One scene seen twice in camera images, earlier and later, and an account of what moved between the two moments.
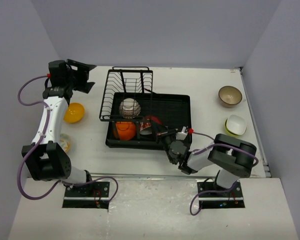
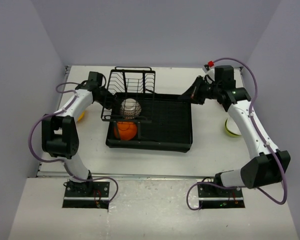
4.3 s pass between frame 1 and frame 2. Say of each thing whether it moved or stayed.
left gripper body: moved
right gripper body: moved
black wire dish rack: stayed
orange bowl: stayed
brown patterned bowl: stayed
